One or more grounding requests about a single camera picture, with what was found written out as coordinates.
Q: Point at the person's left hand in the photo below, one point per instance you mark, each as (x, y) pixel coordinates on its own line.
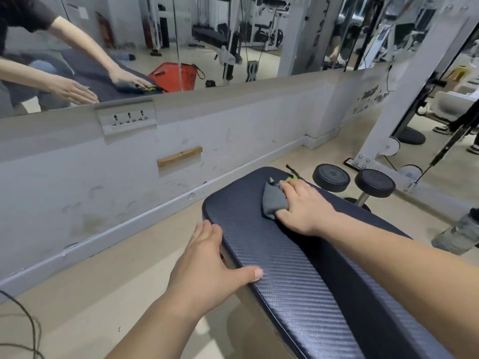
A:
(202, 272)

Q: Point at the person's right hand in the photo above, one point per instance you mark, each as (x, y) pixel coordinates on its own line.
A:
(307, 209)

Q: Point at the grey microfibre cloth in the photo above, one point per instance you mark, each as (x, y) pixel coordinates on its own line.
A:
(271, 201)

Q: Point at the dark blue padded bench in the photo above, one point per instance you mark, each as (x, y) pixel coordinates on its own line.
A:
(284, 287)

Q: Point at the person's left forearm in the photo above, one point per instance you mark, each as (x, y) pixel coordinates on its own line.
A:
(157, 332)

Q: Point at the person's right forearm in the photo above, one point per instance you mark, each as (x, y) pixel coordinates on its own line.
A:
(411, 265)

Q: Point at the black round dumbbell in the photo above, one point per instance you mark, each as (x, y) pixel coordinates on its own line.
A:
(374, 183)
(331, 177)

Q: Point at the black round machine base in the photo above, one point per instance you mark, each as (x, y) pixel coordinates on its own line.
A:
(409, 136)

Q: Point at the clear water bottle black lid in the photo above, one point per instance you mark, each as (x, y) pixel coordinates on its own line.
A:
(456, 235)

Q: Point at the white box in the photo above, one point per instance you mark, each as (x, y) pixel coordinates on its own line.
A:
(449, 104)

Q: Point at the yellow plastic stool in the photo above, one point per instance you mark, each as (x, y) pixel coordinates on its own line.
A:
(459, 72)

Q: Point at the wall mirror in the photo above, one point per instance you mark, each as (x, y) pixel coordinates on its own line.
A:
(262, 63)

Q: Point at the grey wall socket panel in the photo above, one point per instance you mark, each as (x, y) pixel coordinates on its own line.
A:
(127, 117)

